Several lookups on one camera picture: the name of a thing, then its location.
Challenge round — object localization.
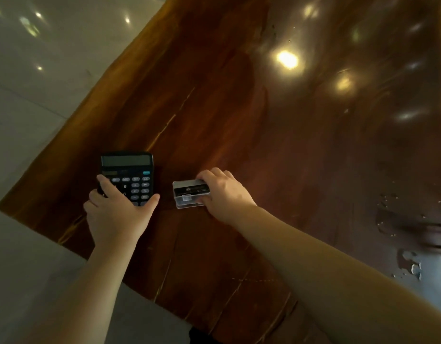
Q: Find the person's right hand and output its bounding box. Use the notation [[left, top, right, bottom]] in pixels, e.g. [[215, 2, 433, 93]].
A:
[[196, 167, 257, 226]]

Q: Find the person's left hand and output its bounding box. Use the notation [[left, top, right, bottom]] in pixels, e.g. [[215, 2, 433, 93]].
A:
[[83, 174, 160, 251]]

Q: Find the clear plastic card box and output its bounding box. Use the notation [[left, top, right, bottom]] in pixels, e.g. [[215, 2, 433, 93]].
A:
[[172, 179, 211, 210]]

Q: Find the person's right forearm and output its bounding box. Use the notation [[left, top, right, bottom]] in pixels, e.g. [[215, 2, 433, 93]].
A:
[[229, 205, 441, 344]]

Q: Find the black desk calculator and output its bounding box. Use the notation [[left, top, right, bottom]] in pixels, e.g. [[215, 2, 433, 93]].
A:
[[97, 151, 155, 207]]

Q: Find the person's left forearm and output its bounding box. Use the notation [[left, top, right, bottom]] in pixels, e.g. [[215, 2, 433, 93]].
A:
[[16, 244, 139, 344]]

